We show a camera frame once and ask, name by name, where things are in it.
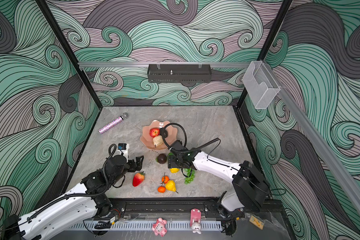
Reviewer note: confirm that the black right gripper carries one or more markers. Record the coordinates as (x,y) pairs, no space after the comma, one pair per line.
(171,163)

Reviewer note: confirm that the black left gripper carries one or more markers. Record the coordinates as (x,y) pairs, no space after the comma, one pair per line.
(139,164)

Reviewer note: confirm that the yellow fake lemon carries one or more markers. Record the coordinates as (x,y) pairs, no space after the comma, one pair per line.
(174,170)

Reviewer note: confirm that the red fake strawberry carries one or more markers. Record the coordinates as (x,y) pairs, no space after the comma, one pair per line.
(138,179)

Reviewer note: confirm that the pink scalloped fruit bowl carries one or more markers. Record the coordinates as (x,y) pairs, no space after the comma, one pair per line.
(147,140)

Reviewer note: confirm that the beige fake pear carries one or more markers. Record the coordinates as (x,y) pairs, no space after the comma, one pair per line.
(158,141)

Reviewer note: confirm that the red fake apple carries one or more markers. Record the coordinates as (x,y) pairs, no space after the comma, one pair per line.
(154,132)

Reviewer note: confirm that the dark fake avocado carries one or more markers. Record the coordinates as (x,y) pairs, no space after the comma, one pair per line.
(163,133)

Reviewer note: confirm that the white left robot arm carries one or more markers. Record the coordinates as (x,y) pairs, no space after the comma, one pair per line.
(85,200)

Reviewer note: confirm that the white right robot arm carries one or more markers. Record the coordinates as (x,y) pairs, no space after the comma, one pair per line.
(250,187)

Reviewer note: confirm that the dark brown fake fig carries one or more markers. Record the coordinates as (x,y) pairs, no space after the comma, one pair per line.
(161,159)

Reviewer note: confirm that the green fake grape bunch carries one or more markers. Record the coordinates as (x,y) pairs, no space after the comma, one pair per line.
(189,175)

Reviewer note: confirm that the orange fake tangerine upper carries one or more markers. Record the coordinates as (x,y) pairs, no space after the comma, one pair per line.
(165,179)

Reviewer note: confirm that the orange fake tangerine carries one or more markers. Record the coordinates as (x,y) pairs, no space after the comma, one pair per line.
(165,179)
(161,189)

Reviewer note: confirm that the yellow fake pear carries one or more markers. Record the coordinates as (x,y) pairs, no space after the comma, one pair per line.
(171,186)

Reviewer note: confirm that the orange fake tangerine lower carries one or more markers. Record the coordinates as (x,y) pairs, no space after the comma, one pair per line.
(161,189)

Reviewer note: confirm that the pink glitter microphone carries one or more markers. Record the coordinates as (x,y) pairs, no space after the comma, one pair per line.
(113,123)

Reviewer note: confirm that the pink and white bunny toy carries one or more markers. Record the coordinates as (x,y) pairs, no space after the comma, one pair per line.
(195,221)

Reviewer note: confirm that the pink toy figure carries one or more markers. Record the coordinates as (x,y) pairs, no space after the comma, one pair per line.
(159,228)

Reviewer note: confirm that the yellow label tag right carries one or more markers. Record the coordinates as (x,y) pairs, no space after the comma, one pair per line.
(256,222)

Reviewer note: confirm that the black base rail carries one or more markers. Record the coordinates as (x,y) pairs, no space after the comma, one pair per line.
(209,206)

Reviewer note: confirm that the black perforated wall tray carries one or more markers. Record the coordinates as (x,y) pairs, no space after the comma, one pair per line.
(180,73)

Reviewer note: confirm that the grey aluminium rail back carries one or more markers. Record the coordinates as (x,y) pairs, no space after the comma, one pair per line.
(124,64)

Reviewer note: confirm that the grey aluminium rail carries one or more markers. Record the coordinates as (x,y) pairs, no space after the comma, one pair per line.
(343,177)
(124,64)

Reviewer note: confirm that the clear plastic wall box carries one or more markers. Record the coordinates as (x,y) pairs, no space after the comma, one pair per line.
(261,84)

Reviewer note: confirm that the grey aluminium rail right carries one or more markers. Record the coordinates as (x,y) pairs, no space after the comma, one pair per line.
(343,177)

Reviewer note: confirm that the black corner frame post right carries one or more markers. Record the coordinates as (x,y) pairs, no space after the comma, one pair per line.
(275,27)

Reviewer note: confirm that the black corner frame post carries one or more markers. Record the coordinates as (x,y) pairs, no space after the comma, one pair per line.
(275,27)
(71,56)

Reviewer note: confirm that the black corner frame post left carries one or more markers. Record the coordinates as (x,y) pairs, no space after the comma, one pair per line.
(71,56)

